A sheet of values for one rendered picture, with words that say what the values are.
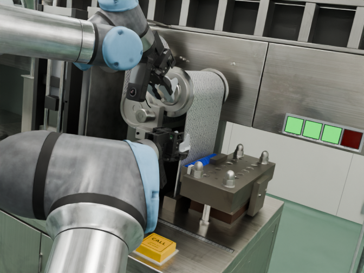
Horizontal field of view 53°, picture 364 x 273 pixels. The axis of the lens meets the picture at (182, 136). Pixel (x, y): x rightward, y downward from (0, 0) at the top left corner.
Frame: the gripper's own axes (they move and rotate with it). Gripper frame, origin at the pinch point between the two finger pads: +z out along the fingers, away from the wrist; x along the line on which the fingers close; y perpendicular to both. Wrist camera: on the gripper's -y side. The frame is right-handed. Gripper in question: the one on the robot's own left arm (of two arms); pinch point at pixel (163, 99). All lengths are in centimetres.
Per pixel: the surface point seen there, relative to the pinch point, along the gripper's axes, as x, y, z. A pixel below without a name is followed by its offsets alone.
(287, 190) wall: 9, 91, 276
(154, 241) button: -14.9, -35.8, 4.8
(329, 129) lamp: -41, 21, 30
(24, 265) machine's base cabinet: 27, -57, 18
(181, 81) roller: -2.8, 6.6, -1.1
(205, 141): -5.9, 2.2, 23.9
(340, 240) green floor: -49, 56, 258
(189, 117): -6.0, 0.5, 7.2
